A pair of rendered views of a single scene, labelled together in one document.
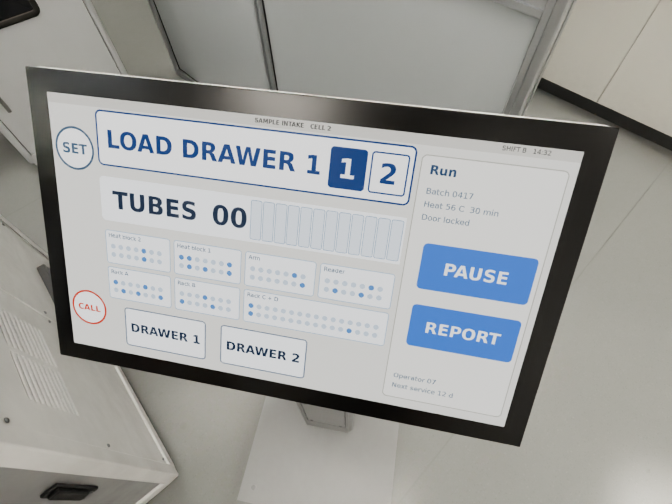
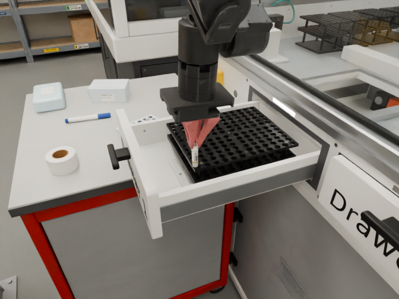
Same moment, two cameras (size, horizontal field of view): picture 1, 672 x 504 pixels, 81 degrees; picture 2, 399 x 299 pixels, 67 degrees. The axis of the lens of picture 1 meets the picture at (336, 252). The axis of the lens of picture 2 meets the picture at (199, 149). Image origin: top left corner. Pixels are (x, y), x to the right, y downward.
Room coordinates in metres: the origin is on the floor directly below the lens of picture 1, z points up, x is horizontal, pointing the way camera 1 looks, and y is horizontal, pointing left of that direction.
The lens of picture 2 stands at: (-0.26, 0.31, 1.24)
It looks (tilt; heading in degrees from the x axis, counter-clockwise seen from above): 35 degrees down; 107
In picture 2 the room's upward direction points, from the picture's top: straight up
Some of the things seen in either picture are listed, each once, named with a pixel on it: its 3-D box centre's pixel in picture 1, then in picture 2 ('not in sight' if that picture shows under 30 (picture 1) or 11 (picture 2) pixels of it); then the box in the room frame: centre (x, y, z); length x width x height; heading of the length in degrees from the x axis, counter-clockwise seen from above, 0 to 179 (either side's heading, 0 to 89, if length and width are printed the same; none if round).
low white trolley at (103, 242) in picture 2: not in sight; (133, 202); (-0.75, 1.04, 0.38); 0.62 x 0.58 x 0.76; 129
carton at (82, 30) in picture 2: not in sight; (87, 28); (-2.81, 3.79, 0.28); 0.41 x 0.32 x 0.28; 42
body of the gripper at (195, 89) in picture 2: not in sight; (197, 82); (-0.38, 0.71, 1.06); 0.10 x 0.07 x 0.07; 37
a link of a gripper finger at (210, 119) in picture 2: not in sight; (191, 123); (-0.39, 0.71, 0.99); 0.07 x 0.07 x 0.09; 37
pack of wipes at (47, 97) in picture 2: not in sight; (48, 96); (-1.04, 1.07, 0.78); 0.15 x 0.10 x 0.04; 130
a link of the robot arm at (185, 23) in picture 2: not in sight; (202, 40); (-0.38, 0.71, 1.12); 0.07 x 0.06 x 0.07; 43
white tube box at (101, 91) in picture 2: not in sight; (110, 90); (-0.85, 1.17, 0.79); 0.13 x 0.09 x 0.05; 19
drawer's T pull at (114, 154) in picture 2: not in sight; (119, 155); (-0.53, 0.69, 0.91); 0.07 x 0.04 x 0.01; 129
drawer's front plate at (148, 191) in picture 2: not in sight; (136, 165); (-0.51, 0.71, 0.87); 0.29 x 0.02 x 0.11; 129
